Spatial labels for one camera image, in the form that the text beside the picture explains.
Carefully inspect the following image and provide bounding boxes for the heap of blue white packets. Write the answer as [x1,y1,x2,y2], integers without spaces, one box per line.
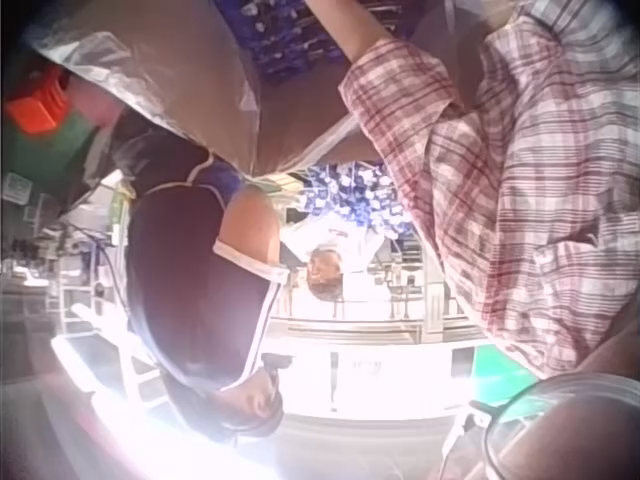
[294,161,419,237]

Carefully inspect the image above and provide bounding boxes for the white workbench with tools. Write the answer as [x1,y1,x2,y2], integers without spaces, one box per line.
[279,234,484,354]

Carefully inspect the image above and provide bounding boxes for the plastic-wrapped cardboard box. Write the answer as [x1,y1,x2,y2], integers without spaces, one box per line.
[28,0,387,179]

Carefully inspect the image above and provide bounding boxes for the cluttered equipment rack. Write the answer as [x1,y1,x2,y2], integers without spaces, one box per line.
[0,169,129,334]

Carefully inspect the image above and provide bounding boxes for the green plastic crate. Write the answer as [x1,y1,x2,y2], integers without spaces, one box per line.
[7,112,101,177]

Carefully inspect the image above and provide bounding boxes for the orange plastic crate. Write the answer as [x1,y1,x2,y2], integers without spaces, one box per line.
[3,67,74,137]

